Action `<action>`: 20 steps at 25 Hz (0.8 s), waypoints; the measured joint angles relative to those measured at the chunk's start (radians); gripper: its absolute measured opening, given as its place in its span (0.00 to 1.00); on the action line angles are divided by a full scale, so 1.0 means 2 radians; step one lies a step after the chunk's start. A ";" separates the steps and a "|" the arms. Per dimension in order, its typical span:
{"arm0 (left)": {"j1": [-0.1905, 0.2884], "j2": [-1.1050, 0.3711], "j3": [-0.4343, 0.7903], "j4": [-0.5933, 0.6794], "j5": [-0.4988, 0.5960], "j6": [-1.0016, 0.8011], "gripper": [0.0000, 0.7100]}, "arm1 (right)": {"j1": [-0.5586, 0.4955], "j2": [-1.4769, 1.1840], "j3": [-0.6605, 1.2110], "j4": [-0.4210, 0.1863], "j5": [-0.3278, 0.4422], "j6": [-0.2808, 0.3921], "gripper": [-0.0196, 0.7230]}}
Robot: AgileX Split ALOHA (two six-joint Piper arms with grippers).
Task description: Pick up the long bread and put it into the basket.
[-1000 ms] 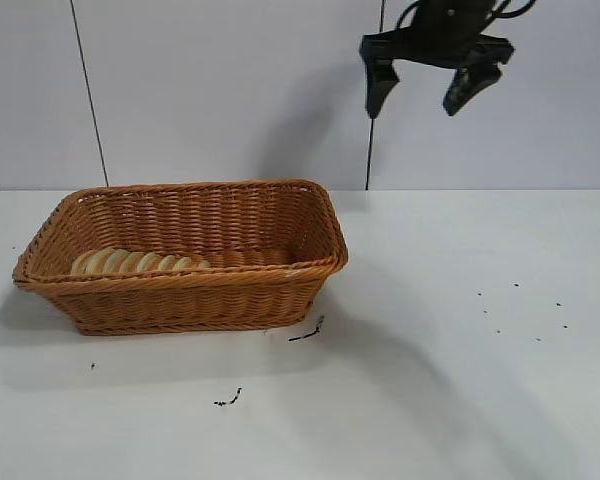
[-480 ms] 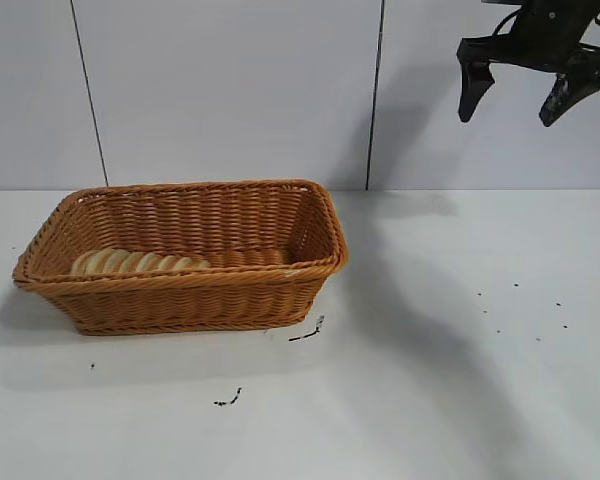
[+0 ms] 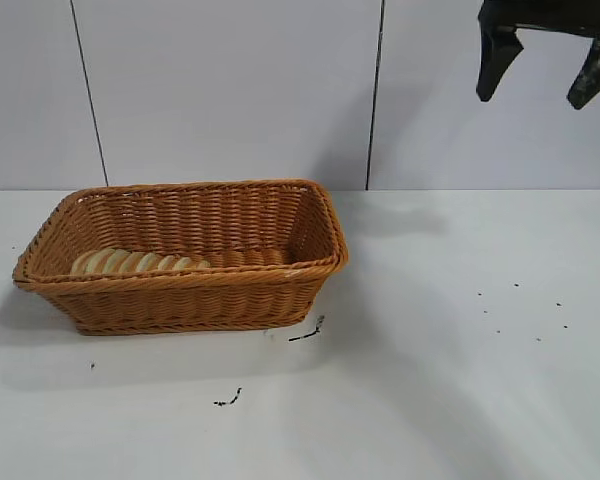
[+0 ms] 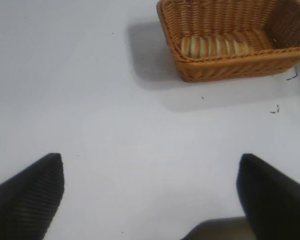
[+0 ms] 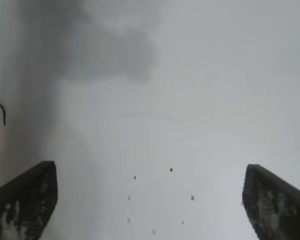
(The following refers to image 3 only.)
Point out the long striped twisted bread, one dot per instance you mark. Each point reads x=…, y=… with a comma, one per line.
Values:
x=130, y=262

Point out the brown woven wicker basket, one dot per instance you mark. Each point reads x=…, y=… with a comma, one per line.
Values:
x=180, y=295

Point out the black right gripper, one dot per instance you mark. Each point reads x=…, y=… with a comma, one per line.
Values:
x=555, y=15

